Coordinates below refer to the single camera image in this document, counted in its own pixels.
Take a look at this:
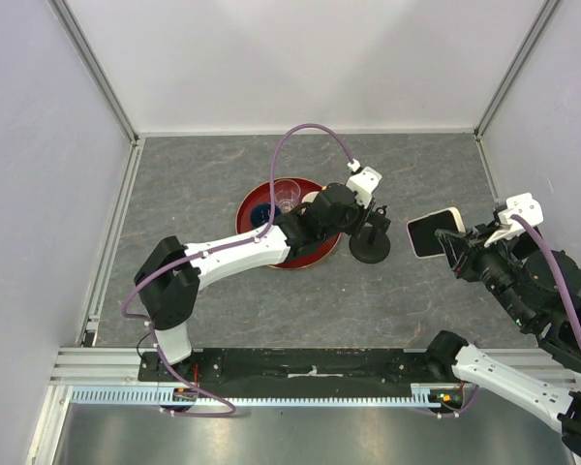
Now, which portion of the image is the white cable duct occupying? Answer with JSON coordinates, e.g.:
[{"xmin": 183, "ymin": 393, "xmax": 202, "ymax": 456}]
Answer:
[{"xmin": 71, "ymin": 386, "xmax": 463, "ymax": 408}]

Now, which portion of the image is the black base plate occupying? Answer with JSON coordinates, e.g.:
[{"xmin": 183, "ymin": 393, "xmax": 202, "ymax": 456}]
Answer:
[{"xmin": 138, "ymin": 346, "xmax": 466, "ymax": 399}]

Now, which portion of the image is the dark blue cup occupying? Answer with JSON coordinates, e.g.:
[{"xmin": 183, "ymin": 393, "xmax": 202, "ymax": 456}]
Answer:
[{"xmin": 249, "ymin": 202, "xmax": 271, "ymax": 228}]

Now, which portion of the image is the phone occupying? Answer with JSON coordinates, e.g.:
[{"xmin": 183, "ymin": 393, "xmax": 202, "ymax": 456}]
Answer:
[{"xmin": 406, "ymin": 206, "xmax": 465, "ymax": 259}]

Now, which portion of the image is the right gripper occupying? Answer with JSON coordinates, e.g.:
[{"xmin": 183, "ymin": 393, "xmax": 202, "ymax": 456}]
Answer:
[{"xmin": 436, "ymin": 216, "xmax": 536, "ymax": 327}]

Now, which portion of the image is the yellow mug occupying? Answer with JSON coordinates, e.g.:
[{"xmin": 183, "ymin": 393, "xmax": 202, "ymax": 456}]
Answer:
[{"xmin": 302, "ymin": 191, "xmax": 320, "ymax": 203}]

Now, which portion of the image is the round base phone holder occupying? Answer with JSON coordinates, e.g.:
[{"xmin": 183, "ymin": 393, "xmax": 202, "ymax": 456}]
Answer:
[{"xmin": 349, "ymin": 205, "xmax": 391, "ymax": 264}]

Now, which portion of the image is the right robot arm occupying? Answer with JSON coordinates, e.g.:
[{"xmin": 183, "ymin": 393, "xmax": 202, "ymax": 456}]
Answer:
[{"xmin": 423, "ymin": 224, "xmax": 581, "ymax": 458}]

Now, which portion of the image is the clear glass cup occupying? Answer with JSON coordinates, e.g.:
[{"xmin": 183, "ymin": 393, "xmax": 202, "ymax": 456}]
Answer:
[{"xmin": 273, "ymin": 178, "xmax": 301, "ymax": 213}]

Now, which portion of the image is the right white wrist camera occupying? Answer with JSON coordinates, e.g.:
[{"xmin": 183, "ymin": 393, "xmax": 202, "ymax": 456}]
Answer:
[{"xmin": 484, "ymin": 193, "xmax": 544, "ymax": 248}]

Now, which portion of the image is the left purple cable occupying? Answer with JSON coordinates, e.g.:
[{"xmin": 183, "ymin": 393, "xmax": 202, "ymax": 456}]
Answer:
[{"xmin": 120, "ymin": 122, "xmax": 362, "ymax": 418}]

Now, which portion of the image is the red round tray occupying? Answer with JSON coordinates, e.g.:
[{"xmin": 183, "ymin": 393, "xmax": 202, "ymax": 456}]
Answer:
[{"xmin": 235, "ymin": 177, "xmax": 341, "ymax": 269}]

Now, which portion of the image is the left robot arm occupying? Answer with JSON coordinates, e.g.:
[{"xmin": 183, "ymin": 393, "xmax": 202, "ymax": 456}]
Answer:
[{"xmin": 135, "ymin": 180, "xmax": 375, "ymax": 381}]

